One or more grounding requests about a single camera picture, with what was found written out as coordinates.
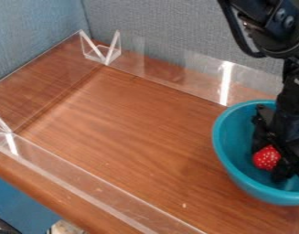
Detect clear acrylic front barrier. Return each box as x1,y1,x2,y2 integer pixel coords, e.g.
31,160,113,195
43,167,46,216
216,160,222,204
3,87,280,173
0,117,205,234

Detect red strawberry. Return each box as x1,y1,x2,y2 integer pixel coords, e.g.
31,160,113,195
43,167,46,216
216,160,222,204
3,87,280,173
252,144,280,171

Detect clear acrylic barrier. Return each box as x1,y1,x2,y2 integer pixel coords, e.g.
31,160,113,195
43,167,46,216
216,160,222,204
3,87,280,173
0,117,205,234
78,31,281,106

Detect blue plastic bowl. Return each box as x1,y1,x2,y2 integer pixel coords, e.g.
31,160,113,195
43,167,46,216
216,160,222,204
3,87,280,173
210,100,299,206

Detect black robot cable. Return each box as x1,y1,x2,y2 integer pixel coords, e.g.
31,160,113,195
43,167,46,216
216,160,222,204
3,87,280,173
216,0,268,59

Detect clear acrylic back barrier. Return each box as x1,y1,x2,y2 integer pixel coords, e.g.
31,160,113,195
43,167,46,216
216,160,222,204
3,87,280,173
78,31,281,106

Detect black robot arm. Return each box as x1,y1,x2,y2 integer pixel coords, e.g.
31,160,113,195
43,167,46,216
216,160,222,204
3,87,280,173
216,0,299,183

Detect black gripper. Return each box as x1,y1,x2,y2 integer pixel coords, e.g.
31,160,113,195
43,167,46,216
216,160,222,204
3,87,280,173
251,93,299,183

